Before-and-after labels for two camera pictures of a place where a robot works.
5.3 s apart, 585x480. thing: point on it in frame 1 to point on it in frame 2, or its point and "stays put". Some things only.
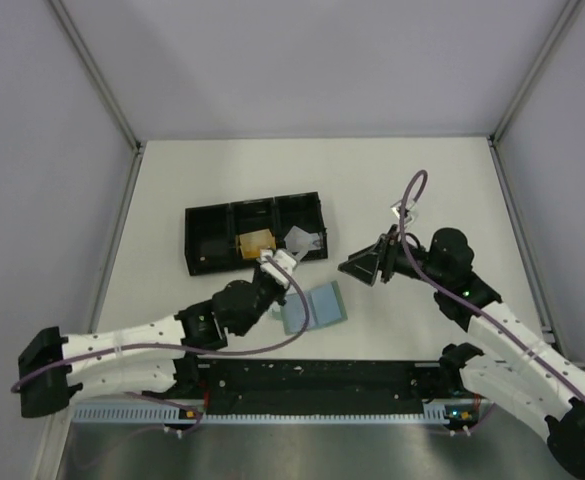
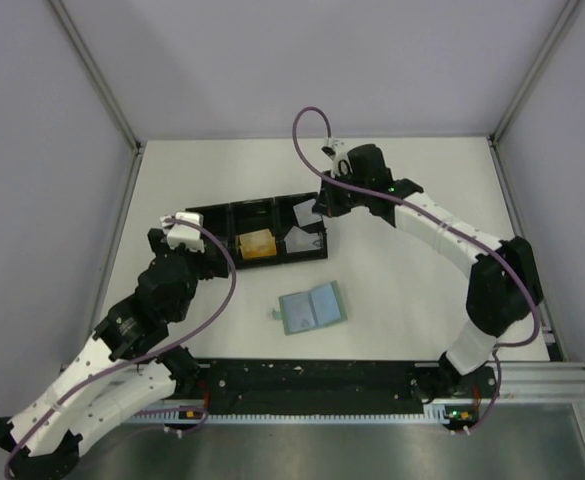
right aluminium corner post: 506,119 stays put
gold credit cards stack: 251,243 stays put
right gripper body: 393,257 to 341,199
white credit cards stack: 300,241 stays put
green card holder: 325,308 stays put
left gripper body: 267,293 to 202,265
